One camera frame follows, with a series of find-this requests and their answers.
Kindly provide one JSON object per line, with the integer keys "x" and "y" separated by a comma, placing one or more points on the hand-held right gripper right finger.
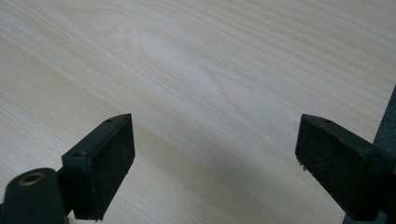
{"x": 339, "y": 168}

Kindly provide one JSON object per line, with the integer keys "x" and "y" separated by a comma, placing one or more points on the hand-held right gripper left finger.
{"x": 99, "y": 161}

